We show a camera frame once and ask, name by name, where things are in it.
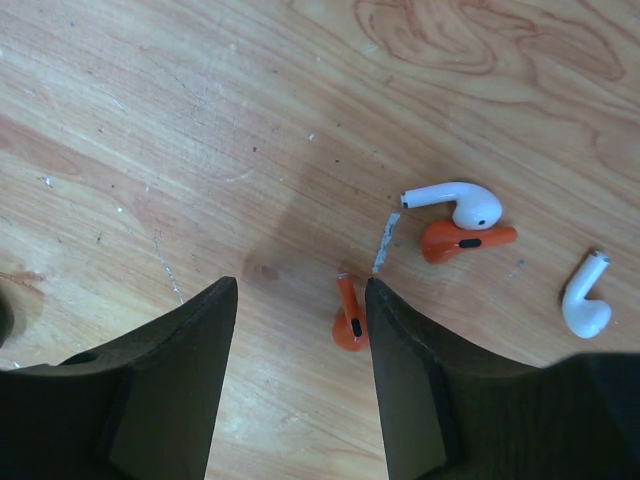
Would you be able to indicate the white earbud right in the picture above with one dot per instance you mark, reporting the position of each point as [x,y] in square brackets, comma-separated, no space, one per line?
[584,317]

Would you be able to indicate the orange earbud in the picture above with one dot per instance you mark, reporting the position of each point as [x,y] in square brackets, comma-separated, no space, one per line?
[350,330]
[443,240]

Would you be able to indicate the white earbud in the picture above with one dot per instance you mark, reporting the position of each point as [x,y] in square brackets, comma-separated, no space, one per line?
[584,317]
[476,208]

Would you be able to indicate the white earbud left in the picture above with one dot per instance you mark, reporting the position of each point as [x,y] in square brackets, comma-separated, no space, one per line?
[476,208]

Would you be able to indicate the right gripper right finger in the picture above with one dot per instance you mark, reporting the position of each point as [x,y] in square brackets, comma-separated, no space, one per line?
[450,409]

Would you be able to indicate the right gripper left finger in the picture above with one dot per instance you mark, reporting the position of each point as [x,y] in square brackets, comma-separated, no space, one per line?
[142,406]

